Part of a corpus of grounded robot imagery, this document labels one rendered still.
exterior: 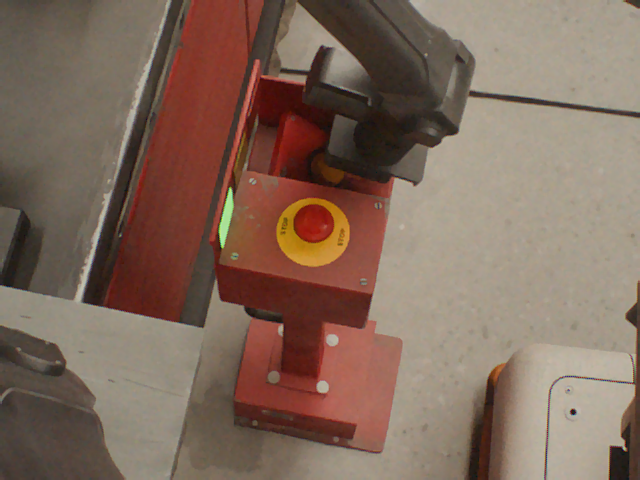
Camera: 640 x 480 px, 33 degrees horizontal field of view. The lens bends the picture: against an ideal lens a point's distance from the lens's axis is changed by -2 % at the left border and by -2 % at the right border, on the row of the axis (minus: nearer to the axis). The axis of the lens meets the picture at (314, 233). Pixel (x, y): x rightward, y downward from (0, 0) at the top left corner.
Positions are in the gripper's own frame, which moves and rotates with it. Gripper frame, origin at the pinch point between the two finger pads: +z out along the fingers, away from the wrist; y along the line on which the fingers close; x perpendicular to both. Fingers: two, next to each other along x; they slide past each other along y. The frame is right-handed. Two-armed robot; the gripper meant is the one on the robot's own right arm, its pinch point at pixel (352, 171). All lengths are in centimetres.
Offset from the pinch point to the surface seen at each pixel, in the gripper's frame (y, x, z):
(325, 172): 3.0, 1.5, -0.9
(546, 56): -48, -65, 61
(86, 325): 23.3, 29.8, -23.4
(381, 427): -29, 12, 65
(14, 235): 31.2, 20.9, -11.2
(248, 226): 10.2, 11.1, -4.1
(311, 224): 5.0, 10.8, -8.7
